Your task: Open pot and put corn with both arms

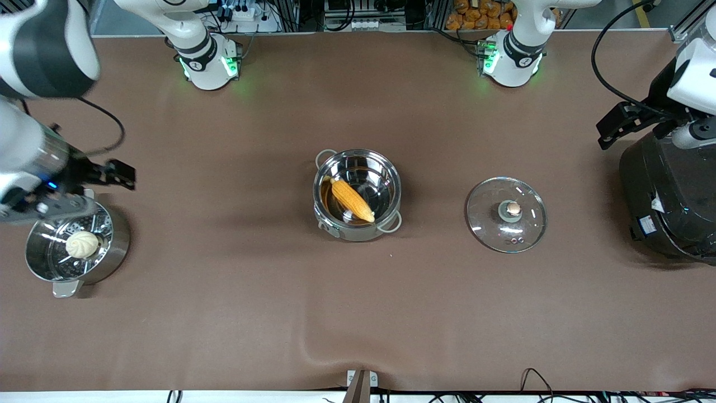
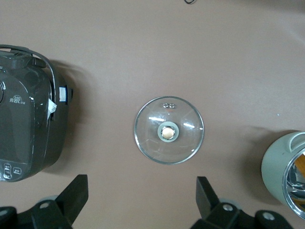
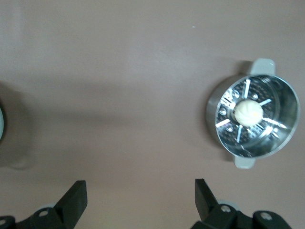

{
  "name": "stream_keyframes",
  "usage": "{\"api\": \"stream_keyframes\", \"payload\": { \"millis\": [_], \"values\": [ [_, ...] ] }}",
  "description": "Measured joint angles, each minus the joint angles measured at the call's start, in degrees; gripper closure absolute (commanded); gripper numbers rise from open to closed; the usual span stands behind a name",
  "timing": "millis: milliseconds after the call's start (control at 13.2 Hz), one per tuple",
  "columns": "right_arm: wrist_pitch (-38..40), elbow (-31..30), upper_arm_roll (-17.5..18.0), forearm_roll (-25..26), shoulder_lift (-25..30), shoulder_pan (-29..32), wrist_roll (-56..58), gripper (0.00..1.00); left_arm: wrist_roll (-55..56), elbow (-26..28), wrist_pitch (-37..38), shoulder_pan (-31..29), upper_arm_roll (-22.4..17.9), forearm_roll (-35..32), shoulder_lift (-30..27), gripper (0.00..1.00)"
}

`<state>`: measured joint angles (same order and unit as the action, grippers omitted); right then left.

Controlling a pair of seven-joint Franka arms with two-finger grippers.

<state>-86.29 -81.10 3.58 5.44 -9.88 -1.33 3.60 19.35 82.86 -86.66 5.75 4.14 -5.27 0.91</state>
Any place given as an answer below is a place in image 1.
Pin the small white socket strip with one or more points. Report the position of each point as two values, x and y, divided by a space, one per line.
363 25

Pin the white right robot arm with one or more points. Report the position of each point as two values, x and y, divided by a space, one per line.
33 45

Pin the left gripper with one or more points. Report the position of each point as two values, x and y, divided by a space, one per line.
654 111

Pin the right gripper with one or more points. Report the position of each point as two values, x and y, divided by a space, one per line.
76 172

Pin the pile of orange buns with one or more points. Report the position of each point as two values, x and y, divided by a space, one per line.
481 17

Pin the brown table mat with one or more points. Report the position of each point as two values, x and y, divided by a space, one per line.
447 313

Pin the glass pot lid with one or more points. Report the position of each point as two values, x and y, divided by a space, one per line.
506 224

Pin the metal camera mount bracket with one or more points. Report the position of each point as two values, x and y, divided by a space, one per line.
362 386

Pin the stainless steel cooking pot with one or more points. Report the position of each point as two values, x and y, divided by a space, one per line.
383 179

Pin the steel steamer pot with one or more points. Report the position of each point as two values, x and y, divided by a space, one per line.
114 246

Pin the yellow corn cob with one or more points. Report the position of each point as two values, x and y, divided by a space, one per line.
352 198

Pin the white steamed bun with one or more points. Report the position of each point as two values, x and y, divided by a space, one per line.
82 244

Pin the white power strip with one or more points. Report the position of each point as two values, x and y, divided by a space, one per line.
246 14

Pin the black rice cooker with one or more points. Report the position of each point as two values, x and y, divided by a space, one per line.
671 190

